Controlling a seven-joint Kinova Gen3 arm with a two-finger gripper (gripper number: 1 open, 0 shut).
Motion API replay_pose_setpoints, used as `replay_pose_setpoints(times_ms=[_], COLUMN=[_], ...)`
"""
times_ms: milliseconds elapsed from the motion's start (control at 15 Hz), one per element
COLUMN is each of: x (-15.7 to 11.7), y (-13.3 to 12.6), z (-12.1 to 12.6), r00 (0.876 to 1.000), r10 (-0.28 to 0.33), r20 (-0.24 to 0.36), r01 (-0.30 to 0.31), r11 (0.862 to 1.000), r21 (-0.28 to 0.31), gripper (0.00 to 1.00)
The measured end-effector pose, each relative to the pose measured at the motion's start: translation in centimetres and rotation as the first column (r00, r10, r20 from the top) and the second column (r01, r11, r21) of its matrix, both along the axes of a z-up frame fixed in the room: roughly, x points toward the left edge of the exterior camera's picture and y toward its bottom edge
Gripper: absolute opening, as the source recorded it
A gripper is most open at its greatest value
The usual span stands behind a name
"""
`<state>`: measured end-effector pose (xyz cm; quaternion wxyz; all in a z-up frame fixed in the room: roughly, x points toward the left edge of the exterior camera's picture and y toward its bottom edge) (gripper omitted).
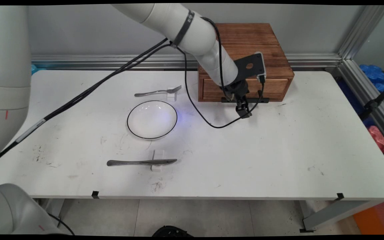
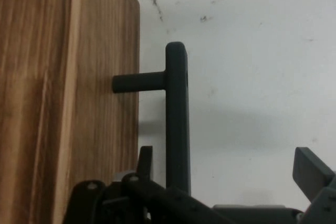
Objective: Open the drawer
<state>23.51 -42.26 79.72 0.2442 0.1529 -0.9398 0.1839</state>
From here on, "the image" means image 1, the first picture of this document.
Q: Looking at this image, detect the brown wooden drawer cabinet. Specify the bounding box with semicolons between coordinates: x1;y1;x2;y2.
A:
197;23;295;102

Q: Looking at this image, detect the black floor cable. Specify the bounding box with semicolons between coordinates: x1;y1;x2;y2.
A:
47;213;76;236

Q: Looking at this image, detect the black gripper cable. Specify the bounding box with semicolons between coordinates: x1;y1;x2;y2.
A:
0;17;233;165

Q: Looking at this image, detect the orange box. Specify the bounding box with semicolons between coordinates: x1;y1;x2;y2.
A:
353;200;384;235

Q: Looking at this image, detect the black device on floor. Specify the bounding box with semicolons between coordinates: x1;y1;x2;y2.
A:
152;226;194;238

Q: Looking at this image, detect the white bowl with black rim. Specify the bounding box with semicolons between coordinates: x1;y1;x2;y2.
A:
127;100;178;139

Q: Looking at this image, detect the black stand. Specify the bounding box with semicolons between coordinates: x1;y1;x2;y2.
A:
359;80;384;121

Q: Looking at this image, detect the grey table leg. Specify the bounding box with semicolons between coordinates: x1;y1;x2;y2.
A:
34;199;64;228

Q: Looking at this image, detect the black camera cable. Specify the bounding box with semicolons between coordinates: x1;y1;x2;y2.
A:
0;38;266;165

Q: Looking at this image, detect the short aluminium frame rail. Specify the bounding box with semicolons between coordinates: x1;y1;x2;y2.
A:
325;59;384;150

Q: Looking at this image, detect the black strap on arm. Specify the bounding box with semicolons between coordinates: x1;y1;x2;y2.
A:
172;10;195;47

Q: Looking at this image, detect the red plastic bag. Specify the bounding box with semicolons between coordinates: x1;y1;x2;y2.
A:
368;126;384;154

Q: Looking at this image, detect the long aluminium frame rail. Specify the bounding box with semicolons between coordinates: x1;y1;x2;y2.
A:
31;53;342;71

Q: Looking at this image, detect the silver metal knife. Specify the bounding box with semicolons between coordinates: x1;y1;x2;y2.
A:
107;159;178;167

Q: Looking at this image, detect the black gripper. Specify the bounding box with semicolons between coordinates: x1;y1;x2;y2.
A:
225;79;252;119

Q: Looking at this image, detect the white knife rest block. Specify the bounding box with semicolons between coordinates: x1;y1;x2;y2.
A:
150;149;165;172

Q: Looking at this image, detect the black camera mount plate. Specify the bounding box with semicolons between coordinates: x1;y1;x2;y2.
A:
234;53;262;82

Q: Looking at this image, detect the grey table leg beam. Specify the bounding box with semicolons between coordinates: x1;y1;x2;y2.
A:
299;199;384;233

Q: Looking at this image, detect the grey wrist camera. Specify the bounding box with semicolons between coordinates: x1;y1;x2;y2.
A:
255;52;267;84

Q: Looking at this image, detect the silver metal fork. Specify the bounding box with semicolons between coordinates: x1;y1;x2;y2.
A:
134;85;182;97

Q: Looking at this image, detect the aluminium frame post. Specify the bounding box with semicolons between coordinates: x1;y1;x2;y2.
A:
338;5;384;60

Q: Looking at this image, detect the wooden drawer with black handle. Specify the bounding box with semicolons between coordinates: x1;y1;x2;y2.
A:
203;78;289;104

